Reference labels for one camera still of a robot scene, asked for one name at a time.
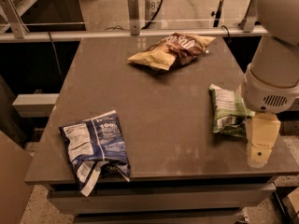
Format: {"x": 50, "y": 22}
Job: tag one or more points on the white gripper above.
{"x": 264, "y": 95}

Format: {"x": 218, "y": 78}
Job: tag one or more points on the green jalapeno chip bag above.
{"x": 230, "y": 112}

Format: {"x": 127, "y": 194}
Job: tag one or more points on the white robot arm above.
{"x": 271, "y": 81}

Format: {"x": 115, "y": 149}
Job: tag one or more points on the brown yellow chip bag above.
{"x": 177, "y": 49}

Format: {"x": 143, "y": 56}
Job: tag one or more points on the blue chip bag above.
{"x": 91, "y": 145}

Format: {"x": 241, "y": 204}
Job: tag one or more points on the grey table drawer cabinet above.
{"x": 155, "y": 203}

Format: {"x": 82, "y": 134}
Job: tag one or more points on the white cylinder post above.
{"x": 153, "y": 3}

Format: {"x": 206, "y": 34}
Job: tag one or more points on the metal rail with brackets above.
{"x": 16, "y": 31}

